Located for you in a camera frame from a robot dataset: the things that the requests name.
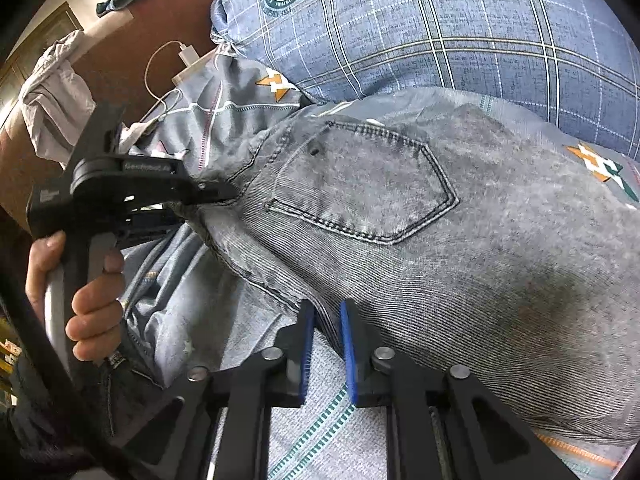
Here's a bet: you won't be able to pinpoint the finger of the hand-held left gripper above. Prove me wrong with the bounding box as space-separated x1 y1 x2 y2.
119 209 185 250
172 178 237 207

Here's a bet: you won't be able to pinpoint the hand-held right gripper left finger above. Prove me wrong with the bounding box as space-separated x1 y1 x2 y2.
114 300 316 480

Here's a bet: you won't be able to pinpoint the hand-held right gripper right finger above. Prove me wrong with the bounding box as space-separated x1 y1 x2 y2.
338 300 581 480

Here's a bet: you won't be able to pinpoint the grey denim pants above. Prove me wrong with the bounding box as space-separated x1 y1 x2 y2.
189 87 640 448

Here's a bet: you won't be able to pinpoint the person's left hand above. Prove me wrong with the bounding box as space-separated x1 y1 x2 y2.
25 231 126 362

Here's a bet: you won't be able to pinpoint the grey patterned bed sheet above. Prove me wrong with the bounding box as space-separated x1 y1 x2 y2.
112 54 640 480

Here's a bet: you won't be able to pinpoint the blue denim cloth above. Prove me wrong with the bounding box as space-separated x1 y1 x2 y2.
97 220 261 413

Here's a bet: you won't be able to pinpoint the light grey cloth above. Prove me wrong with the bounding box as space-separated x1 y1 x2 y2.
19 30 98 165

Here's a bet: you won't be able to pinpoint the beige power bank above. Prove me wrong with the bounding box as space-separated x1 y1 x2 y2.
172 56 215 88

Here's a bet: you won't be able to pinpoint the white charger plug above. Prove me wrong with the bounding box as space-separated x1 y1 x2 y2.
173 43 199 69

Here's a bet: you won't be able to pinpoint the brown headboard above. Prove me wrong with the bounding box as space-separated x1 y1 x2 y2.
0 0 227 241

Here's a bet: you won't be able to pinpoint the wooden door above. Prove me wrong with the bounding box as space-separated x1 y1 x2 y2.
0 2 84 92

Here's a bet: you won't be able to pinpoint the blue plaid pillow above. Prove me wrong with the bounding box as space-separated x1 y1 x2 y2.
209 0 640 162

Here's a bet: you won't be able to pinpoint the white charging cable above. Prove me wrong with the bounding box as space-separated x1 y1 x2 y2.
131 40 187 133

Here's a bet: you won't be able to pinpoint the black strap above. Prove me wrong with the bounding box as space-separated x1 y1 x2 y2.
0 247 156 480

